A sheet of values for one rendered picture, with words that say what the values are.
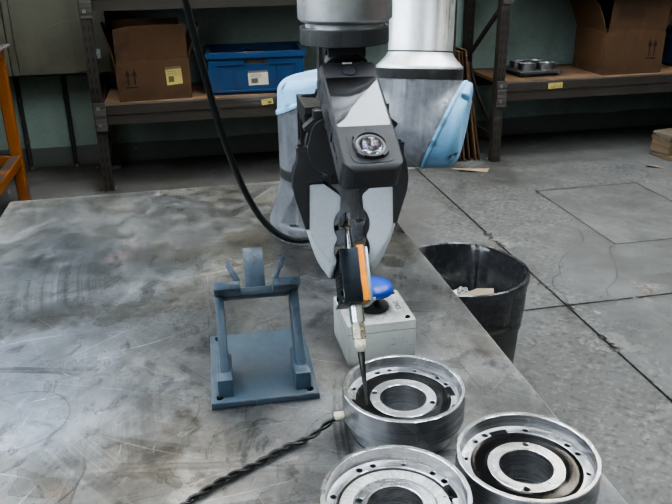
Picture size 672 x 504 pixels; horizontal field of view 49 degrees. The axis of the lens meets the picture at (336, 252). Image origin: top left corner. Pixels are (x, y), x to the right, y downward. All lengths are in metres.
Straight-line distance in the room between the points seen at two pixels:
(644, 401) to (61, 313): 1.71
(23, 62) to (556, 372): 3.15
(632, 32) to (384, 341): 4.07
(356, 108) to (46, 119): 4.10
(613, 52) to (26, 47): 3.23
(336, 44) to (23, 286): 0.57
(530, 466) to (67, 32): 3.87
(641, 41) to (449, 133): 3.83
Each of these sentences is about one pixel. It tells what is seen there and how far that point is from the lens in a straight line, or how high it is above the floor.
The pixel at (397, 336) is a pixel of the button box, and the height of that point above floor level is 0.83.
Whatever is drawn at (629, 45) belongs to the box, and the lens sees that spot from 4.72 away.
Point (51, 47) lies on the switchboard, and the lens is 4.29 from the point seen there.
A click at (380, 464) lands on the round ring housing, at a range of 0.58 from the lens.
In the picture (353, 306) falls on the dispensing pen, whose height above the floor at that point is 0.90.
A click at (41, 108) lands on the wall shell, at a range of 4.60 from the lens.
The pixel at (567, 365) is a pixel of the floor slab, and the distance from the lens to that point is 2.37.
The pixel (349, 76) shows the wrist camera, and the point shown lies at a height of 1.10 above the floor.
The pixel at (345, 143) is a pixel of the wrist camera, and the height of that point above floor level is 1.06.
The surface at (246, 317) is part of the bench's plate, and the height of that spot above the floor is 0.80.
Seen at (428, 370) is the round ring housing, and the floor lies 0.83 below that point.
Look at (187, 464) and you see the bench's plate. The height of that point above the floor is 0.80.
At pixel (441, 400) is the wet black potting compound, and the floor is 0.83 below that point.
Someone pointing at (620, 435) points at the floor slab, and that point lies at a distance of 2.11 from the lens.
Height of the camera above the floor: 1.19
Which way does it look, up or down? 23 degrees down
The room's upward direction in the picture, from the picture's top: 1 degrees counter-clockwise
